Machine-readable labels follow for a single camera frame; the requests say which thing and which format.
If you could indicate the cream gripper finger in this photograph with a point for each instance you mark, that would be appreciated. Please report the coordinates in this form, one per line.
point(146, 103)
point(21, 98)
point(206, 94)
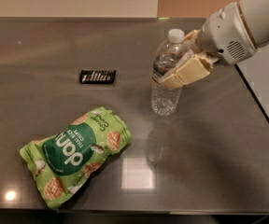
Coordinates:
point(192, 37)
point(190, 68)

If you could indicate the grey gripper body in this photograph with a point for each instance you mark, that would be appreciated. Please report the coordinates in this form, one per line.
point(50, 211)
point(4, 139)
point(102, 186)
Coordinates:
point(226, 34)

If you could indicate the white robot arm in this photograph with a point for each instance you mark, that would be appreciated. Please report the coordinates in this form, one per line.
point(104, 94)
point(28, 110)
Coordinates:
point(256, 15)

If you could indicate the black rxbar chocolate bar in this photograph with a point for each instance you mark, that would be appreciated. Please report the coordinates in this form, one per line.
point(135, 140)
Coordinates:
point(97, 77)

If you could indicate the grey side table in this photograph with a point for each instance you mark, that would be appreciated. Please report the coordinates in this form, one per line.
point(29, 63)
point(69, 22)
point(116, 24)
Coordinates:
point(265, 84)

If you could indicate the green rice chips bag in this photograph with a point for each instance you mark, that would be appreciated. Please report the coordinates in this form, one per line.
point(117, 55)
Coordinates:
point(61, 164)

